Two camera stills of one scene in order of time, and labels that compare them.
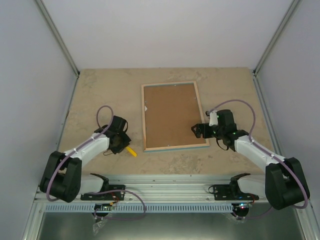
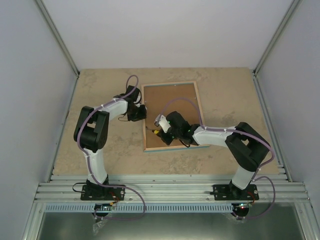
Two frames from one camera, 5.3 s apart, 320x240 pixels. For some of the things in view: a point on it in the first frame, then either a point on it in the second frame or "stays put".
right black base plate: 232,191 stays put
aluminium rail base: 161,189 stays put
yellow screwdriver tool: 131,151 -> 155,131
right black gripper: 200,126 -> 167,140
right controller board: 243,205 stays put
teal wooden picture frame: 169,110 stays put
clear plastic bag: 97,225 stays put
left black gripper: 127,139 -> 142,116
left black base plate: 111,196 stays put
